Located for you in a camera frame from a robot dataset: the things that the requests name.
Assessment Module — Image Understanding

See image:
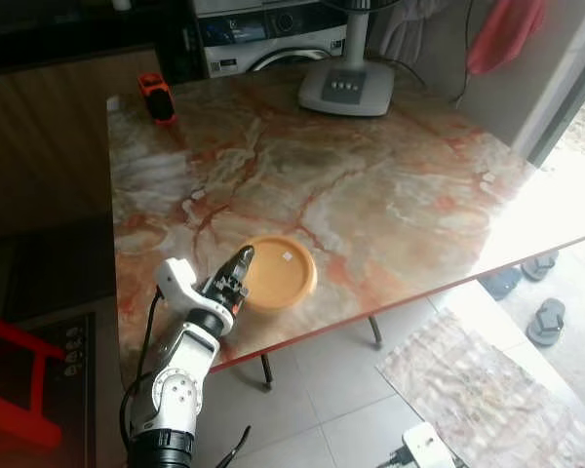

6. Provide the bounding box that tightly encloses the orange lidded plastic container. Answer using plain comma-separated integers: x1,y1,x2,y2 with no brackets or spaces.
239,235,318,313

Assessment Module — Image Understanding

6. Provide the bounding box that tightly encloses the black metal table leg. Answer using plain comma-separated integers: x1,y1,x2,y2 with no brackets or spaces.
258,353,274,391
368,315,384,350

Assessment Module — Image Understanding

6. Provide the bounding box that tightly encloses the black appliance with round buttons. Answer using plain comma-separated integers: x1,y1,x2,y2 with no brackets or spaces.
15,312,98,468

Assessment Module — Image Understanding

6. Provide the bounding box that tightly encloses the orange black tape measure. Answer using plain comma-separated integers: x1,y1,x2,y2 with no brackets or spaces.
138,72,176,126

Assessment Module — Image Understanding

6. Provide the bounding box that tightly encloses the grey standing fan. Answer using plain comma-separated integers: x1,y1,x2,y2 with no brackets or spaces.
298,0,395,117

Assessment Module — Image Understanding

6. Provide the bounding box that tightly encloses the brown wooden cabinet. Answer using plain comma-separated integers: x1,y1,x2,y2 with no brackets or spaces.
0,49,142,240

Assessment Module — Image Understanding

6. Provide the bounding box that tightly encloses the white washing machine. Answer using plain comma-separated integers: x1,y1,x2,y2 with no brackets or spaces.
193,0,347,79

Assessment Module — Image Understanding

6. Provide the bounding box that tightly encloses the red plastic stool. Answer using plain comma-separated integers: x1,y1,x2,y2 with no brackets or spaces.
0,312,64,449

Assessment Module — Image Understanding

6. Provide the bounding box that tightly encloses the blue slipper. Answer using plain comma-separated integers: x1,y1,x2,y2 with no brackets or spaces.
478,265,523,300

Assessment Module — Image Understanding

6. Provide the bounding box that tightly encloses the grey slipper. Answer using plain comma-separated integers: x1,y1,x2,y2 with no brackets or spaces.
520,251,559,282
526,297,566,347

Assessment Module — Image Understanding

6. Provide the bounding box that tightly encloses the grey hanging cloth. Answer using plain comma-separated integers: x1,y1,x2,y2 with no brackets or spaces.
370,0,440,64

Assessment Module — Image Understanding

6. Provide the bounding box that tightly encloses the red hanging cloth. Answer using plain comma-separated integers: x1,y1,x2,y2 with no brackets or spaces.
466,0,547,76

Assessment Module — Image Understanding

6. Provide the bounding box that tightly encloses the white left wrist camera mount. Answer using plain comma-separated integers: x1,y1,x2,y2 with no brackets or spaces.
156,257,211,315

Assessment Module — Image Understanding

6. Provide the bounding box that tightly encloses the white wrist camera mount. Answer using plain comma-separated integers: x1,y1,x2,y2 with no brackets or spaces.
402,421,459,468
156,257,211,315

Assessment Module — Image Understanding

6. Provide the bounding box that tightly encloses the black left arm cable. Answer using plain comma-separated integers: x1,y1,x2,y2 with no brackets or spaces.
120,288,167,459

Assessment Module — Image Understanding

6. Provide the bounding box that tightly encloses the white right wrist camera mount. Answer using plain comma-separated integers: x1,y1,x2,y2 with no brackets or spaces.
402,421,459,468

